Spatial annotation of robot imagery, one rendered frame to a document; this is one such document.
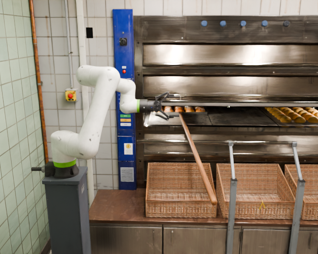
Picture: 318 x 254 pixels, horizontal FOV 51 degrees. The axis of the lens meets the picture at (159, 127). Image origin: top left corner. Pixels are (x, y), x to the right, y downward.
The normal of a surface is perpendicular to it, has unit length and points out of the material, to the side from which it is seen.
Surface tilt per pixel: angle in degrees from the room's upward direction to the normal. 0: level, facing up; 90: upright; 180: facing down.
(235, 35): 90
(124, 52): 90
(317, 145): 70
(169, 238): 90
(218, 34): 90
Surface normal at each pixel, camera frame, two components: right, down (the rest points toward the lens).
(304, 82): -0.04, -0.07
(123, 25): -0.04, 0.28
